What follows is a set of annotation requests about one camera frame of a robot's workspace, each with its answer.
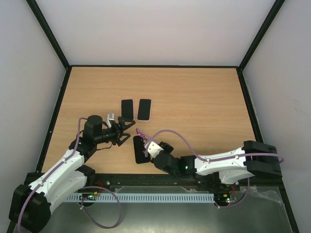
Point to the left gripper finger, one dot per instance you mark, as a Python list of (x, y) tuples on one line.
[(125, 124), (122, 137)]

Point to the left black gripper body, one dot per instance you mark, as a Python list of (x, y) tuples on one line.
[(113, 133)]

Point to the black phone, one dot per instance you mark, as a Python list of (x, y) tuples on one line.
[(144, 109), (127, 109)]

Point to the pink phone case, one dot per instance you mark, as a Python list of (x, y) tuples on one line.
[(133, 109), (151, 110)]

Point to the purple phone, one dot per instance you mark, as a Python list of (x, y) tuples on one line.
[(144, 139)]

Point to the black phone case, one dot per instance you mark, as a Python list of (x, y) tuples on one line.
[(139, 151)]

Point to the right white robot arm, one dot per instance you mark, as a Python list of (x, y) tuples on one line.
[(252, 159)]

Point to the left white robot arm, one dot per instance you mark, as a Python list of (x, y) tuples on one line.
[(33, 204)]

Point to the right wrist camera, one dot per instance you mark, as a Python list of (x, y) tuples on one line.
[(153, 149)]

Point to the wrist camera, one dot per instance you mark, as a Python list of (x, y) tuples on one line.
[(153, 149), (110, 120)]

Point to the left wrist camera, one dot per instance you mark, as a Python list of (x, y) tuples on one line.
[(110, 120)]

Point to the black aluminium frame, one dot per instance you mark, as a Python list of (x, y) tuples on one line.
[(181, 54)]

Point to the white slotted cable duct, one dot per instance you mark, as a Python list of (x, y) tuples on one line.
[(142, 198)]

